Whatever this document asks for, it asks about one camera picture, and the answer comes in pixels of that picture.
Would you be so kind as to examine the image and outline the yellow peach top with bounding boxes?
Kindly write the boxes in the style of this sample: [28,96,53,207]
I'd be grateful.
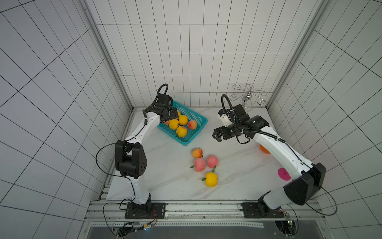
[179,115,189,125]

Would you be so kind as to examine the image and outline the orange red peach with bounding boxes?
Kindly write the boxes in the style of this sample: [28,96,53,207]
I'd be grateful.
[188,120,198,130]
[192,148,203,159]

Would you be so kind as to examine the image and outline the pink peach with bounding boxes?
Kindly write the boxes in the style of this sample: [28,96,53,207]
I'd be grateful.
[207,155,219,169]
[191,158,206,172]

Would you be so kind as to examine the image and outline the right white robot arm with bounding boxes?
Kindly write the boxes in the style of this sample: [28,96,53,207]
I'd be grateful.
[212,105,326,210]

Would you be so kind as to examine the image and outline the teal plastic basket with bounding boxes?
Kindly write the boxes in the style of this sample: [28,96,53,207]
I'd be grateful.
[157,101,208,146]

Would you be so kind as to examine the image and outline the silver metal cup rack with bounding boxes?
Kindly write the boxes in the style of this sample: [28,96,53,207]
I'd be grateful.
[229,84,268,109]

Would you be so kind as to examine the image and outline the orange plastic bowl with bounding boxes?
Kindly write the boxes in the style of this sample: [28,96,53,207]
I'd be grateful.
[260,145,271,154]

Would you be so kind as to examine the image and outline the pink plastic goblet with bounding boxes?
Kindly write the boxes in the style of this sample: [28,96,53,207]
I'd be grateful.
[278,168,291,181]

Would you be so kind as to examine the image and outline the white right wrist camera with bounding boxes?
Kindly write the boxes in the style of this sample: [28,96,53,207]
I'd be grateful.
[220,114,233,127]

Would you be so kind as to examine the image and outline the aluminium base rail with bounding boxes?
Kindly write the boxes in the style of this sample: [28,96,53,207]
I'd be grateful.
[85,201,326,229]

